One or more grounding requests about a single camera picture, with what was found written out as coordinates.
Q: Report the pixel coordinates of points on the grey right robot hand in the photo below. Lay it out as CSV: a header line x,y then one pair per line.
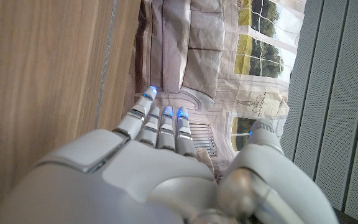
x,y
135,180

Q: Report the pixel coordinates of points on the printed sofa room backdrop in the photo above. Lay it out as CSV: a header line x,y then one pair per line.
x,y
204,62

